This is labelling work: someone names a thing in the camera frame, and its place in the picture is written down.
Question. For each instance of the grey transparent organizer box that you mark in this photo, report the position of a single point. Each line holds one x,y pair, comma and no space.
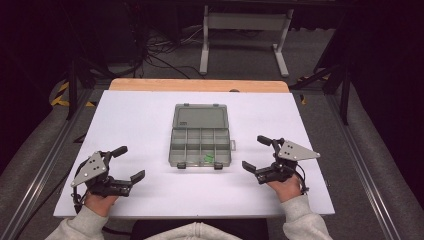
200,116

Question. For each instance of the person's grey hoodie torso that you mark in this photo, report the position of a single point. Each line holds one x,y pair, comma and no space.
193,232

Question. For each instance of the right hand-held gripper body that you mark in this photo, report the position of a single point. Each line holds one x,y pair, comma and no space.
293,151

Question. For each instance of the small green piece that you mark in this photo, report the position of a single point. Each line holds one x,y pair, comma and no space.
207,161
210,156

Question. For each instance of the white table board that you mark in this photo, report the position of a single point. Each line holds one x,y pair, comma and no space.
133,126

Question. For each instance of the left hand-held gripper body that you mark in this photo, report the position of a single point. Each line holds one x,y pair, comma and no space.
91,170

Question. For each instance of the white metal frame stand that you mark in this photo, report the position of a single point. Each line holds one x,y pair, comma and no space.
246,21

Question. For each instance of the person's left hand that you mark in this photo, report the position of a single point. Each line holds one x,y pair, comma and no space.
100,203

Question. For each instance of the aluminium rail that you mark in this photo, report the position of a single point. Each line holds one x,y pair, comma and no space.
368,180
36,181

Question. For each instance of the black stand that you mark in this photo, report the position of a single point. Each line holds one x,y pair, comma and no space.
345,100
71,93

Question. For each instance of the wooden table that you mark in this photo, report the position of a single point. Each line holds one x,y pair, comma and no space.
166,85

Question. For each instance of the person's right hand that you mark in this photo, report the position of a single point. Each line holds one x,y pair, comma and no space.
286,190

